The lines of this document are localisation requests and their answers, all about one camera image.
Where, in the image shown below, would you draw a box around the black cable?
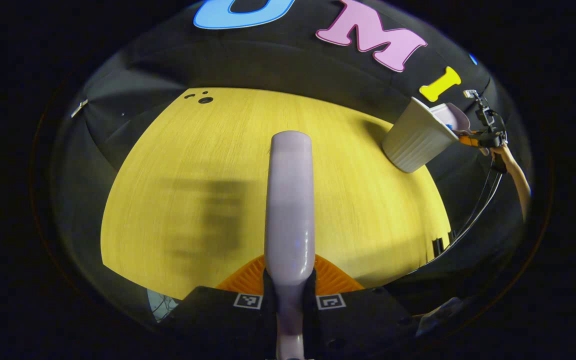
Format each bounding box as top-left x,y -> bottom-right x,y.
410,160 -> 505,273

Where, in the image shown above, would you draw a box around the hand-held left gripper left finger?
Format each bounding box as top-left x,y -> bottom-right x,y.
160,254 -> 277,360

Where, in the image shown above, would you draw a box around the pale lilac dustpan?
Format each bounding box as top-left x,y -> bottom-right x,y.
430,102 -> 471,136

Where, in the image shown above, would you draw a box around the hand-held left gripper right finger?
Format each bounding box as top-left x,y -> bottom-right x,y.
302,254 -> 419,360

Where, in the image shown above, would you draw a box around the white ribbed garbage bin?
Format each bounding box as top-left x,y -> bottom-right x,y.
382,96 -> 461,174

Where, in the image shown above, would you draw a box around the yellow wooden desktop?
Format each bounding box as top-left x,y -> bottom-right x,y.
100,87 -> 453,301

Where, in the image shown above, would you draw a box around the pale lilac small broom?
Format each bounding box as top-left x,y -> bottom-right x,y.
264,130 -> 317,360

